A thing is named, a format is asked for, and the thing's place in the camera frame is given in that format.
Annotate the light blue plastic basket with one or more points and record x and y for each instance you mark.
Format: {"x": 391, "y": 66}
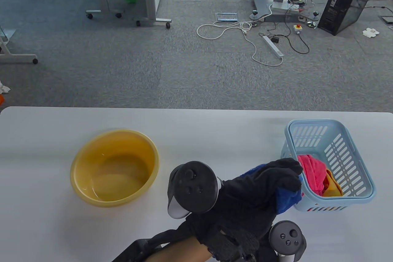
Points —
{"x": 319, "y": 139}

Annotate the black computer tower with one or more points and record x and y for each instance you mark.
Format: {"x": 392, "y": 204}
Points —
{"x": 353, "y": 1}

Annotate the white paper scrap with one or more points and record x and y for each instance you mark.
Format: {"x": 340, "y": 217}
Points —
{"x": 4, "y": 89}

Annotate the white crumpled paper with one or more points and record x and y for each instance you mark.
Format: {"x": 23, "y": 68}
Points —
{"x": 371, "y": 32}

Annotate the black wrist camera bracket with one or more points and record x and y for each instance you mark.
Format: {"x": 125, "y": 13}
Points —
{"x": 245, "y": 257}

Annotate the person's left forearm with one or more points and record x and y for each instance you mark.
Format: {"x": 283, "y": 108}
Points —
{"x": 178, "y": 251}

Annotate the black power adapter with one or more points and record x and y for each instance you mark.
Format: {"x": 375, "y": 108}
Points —
{"x": 274, "y": 40}

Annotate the red emergency stop button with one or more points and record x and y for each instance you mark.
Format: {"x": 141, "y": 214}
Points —
{"x": 297, "y": 28}

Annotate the grey wheeled table foot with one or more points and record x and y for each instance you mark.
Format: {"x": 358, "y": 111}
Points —
{"x": 18, "y": 57}

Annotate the person's right hand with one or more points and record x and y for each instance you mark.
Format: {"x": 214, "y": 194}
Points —
{"x": 264, "y": 252}

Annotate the yellow plastic basin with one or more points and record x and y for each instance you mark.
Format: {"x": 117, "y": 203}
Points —
{"x": 116, "y": 176}

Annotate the person's left hand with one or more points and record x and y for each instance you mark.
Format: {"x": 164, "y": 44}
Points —
{"x": 245, "y": 206}

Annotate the pink square towel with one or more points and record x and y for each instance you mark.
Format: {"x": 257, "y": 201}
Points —
{"x": 313, "y": 170}

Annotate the silver floor outlet box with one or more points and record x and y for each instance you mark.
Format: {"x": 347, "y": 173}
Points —
{"x": 226, "y": 17}

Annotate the blue square towel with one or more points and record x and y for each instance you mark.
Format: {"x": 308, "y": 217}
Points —
{"x": 285, "y": 200}

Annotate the yellow square towel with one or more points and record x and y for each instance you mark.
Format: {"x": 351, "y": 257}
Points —
{"x": 333, "y": 188}

